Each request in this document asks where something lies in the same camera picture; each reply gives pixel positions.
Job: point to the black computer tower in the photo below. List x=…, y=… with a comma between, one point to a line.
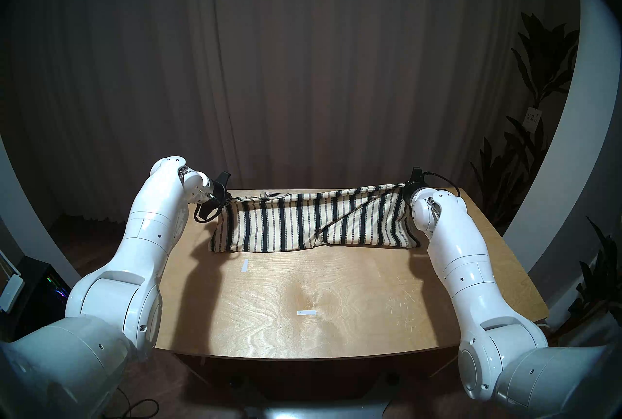
x=43, y=287

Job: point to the small white wall device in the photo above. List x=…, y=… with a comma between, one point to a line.
x=10, y=294

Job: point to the tall dark leafy plant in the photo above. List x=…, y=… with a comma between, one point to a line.
x=539, y=63

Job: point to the grey metal base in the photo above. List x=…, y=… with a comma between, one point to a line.
x=316, y=410

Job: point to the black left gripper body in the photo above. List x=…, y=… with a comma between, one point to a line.
x=219, y=189

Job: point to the cream black striped shirt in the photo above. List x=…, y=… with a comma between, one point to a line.
x=272, y=228

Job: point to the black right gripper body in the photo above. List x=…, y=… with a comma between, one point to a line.
x=415, y=182

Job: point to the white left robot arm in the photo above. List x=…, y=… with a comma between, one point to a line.
x=146, y=238

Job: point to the grey pleated curtain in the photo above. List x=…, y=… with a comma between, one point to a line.
x=291, y=58

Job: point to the small dark potted plant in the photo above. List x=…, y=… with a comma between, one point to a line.
x=602, y=277

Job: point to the white plant label tag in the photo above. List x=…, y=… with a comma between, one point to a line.
x=532, y=119

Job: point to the white curved arch pillar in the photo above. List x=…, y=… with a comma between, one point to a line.
x=29, y=228
x=573, y=155

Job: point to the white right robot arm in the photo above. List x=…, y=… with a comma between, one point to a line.
x=466, y=253

